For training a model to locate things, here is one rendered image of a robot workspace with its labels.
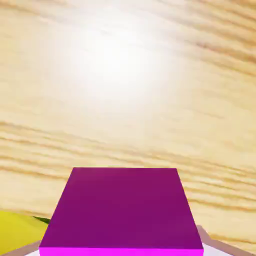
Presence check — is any large yellow box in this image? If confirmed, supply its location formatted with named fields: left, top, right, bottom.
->
left=0, top=210, right=50, bottom=256

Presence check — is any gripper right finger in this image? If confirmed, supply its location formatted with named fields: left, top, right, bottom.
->
left=195, top=224, right=251, bottom=256

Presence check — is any small magenta cube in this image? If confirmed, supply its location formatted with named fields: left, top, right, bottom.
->
left=38, top=167, right=204, bottom=256

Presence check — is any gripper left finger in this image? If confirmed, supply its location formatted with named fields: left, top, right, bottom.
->
left=1, top=240, right=42, bottom=256

